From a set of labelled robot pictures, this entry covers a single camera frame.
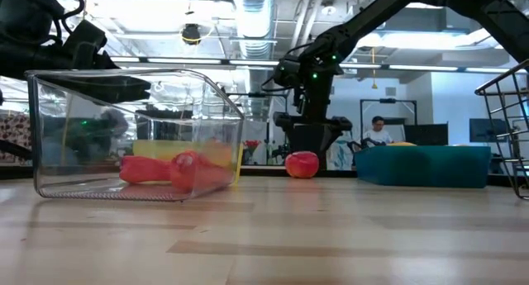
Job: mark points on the black ceiling-mounted camera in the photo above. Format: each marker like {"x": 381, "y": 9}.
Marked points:
{"x": 191, "y": 33}

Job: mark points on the black metal stand frame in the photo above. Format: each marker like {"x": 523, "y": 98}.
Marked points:
{"x": 388, "y": 100}

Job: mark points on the person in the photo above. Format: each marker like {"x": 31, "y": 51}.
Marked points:
{"x": 378, "y": 135}

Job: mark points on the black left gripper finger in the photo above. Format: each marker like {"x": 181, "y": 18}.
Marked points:
{"x": 107, "y": 82}
{"x": 124, "y": 97}

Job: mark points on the black computer monitor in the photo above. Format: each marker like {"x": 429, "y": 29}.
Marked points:
{"x": 425, "y": 135}
{"x": 485, "y": 130}

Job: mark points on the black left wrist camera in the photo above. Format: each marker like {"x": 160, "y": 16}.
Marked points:
{"x": 84, "y": 43}

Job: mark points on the silver ceiling air duct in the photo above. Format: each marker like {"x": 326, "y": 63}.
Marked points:
{"x": 253, "y": 12}

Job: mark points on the toy orange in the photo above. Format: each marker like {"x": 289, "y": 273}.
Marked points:
{"x": 215, "y": 150}

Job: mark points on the orange-yellow toy bell pepper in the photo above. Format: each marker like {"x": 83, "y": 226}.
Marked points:
{"x": 401, "y": 143}

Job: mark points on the teal fabric basket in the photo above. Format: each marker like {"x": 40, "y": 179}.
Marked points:
{"x": 421, "y": 167}

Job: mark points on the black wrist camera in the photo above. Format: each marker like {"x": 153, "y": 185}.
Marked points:
{"x": 84, "y": 43}
{"x": 284, "y": 122}

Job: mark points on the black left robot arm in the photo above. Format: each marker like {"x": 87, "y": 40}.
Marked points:
{"x": 25, "y": 16}

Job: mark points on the red patterned cloth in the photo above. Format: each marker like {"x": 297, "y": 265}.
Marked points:
{"x": 14, "y": 130}

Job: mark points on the red flower bouquet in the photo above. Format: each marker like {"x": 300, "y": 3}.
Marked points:
{"x": 251, "y": 144}

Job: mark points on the translucent yellow plastic bin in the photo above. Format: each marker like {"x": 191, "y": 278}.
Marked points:
{"x": 157, "y": 149}

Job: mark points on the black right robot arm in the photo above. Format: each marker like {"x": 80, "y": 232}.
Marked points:
{"x": 372, "y": 13}

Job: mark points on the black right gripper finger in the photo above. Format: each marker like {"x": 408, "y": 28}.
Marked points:
{"x": 301, "y": 139}
{"x": 320, "y": 140}

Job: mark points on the clear plastic bin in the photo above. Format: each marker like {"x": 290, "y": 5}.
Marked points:
{"x": 62, "y": 173}

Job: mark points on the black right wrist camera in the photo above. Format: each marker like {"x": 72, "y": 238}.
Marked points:
{"x": 284, "y": 122}

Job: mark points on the red yellow toy apple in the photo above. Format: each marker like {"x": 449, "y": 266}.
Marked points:
{"x": 301, "y": 165}

